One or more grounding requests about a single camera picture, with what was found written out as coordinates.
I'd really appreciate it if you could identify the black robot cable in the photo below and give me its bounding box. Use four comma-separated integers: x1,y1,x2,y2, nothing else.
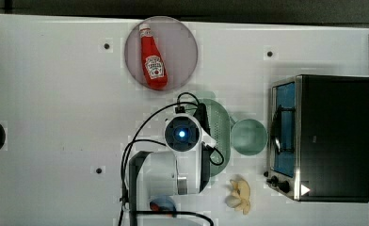
118,91,225,226

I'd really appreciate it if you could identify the round grey plate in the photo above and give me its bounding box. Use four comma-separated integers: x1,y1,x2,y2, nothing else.
124,16,198,90

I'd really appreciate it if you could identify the peeled banana toy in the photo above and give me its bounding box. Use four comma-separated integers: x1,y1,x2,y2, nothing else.
225,179,251,215

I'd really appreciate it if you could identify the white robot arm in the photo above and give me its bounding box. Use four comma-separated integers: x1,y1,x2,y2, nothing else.
125,113,216,226

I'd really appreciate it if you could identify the blue bowl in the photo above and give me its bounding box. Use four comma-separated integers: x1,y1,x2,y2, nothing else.
150,195,177,212

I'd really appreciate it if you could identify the red ketchup bottle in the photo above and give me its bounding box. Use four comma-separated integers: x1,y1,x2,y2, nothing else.
138,23,168,90

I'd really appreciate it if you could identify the mint green cup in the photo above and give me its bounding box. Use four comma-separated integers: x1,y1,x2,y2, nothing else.
231,117,267,156

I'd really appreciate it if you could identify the black toaster oven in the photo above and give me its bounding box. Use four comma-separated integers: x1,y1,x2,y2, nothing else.
264,74,369,203

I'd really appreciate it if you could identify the mint green oval strainer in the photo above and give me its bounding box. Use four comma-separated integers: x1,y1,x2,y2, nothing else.
190,92,231,177

